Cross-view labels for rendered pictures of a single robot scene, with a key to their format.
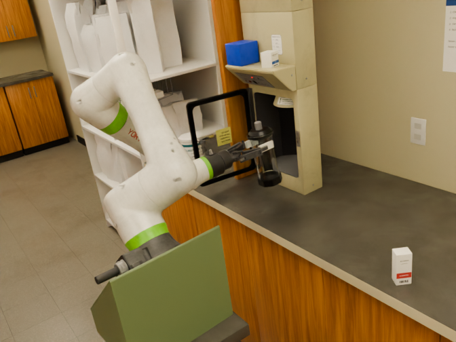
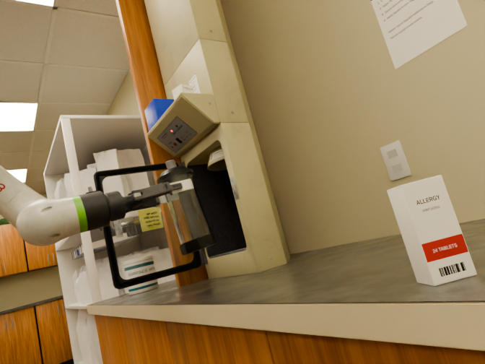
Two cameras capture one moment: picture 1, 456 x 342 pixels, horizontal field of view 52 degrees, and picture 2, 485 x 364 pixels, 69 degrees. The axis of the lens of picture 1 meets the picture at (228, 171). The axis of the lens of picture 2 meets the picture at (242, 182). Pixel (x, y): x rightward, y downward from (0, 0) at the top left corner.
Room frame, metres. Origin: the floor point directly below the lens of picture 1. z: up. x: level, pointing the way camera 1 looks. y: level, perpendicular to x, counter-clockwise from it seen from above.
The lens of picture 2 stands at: (0.78, -0.27, 1.03)
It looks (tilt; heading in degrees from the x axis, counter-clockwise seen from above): 10 degrees up; 356
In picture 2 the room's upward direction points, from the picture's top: 15 degrees counter-clockwise
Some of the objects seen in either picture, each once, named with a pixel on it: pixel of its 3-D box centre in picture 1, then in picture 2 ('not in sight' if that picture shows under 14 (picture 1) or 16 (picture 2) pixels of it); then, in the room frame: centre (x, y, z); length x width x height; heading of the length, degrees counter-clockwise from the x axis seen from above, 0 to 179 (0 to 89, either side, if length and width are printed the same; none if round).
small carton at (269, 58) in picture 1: (269, 59); (184, 96); (1.87, -0.23, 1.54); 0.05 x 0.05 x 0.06; 49
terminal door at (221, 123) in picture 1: (222, 138); (149, 220); (2.02, 0.00, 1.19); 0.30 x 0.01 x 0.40; 115
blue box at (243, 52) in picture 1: (241, 52); (164, 115); (2.02, -0.13, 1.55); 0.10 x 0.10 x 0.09; 33
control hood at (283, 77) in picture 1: (259, 77); (180, 128); (1.93, -0.18, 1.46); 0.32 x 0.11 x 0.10; 33
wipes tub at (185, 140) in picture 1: (192, 148); (141, 274); (2.43, 0.18, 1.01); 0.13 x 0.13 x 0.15
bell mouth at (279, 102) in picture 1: (292, 96); (229, 156); (2.00, -0.33, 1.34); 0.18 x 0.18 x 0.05
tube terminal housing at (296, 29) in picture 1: (294, 98); (233, 162); (2.03, -0.34, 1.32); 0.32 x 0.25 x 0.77; 33
